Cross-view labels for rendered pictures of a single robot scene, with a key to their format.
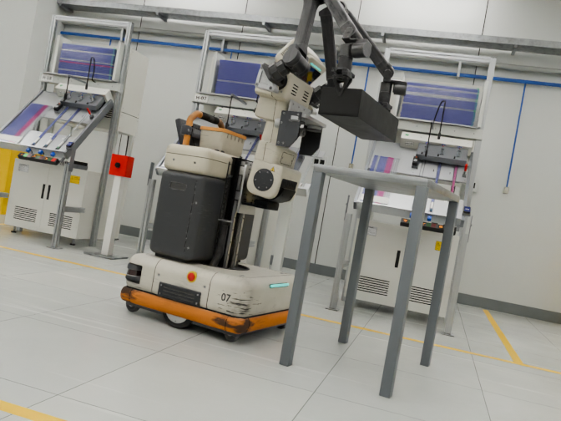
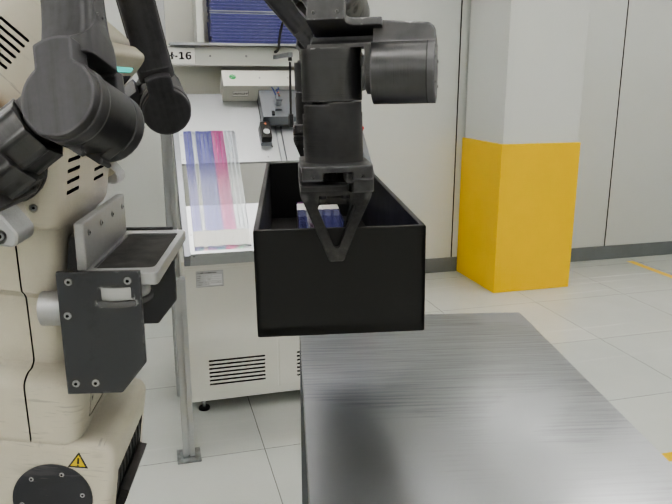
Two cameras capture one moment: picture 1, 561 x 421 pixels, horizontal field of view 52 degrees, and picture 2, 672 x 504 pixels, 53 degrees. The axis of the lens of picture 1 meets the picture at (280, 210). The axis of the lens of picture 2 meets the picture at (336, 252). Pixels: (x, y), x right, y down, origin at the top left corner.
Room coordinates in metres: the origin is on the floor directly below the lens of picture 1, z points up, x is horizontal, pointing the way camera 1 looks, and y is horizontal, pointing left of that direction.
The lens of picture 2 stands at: (1.76, 0.18, 1.26)
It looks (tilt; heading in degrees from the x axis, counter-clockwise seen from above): 14 degrees down; 330
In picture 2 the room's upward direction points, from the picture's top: straight up
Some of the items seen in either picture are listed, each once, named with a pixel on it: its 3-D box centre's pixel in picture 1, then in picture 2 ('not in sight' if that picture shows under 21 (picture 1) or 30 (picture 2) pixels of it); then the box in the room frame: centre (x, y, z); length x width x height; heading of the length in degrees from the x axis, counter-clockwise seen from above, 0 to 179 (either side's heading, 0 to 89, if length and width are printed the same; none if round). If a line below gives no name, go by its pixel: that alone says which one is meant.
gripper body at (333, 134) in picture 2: (344, 67); (333, 141); (2.33, -0.15, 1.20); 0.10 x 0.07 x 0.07; 154
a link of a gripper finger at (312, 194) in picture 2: (342, 85); (334, 212); (2.33, -0.16, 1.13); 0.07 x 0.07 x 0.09; 64
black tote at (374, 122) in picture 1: (361, 117); (324, 224); (2.58, -0.28, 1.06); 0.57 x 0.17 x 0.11; 154
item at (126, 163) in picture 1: (114, 205); not in sight; (4.43, 1.25, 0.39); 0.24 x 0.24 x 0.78; 75
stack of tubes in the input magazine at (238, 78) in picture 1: (250, 82); not in sight; (4.56, 0.41, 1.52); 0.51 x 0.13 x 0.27; 75
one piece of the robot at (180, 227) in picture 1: (215, 200); not in sight; (2.88, 0.32, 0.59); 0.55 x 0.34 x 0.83; 154
